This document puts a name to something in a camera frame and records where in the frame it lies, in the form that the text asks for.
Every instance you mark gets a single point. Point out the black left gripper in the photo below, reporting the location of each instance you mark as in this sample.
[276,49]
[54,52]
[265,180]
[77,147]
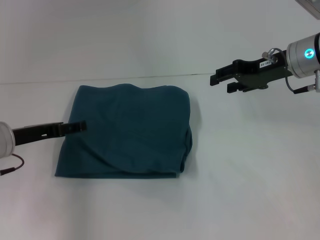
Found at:
[37,132]

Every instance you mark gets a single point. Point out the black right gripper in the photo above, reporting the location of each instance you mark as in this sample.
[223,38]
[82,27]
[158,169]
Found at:
[262,73]

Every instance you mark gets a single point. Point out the teal blue FREE t-shirt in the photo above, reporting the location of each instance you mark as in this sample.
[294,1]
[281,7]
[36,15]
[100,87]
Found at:
[130,130]

